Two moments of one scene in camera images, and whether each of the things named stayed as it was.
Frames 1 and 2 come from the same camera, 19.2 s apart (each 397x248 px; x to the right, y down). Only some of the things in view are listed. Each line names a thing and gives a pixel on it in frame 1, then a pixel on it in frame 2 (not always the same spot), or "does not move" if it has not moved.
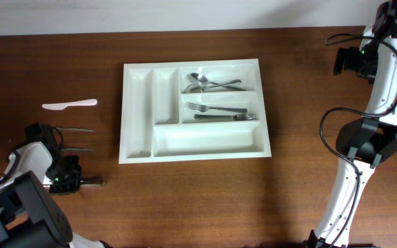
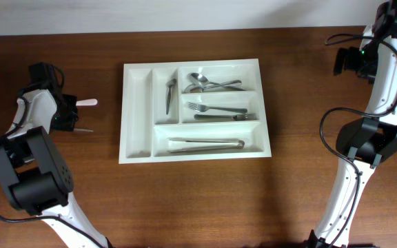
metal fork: [202, 109] does not move
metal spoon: [196, 88] does not move
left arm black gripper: [72, 185] → [69, 124]
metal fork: [238, 117] does not move
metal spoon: [201, 79] does not move
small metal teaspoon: [77, 149] → [169, 83]
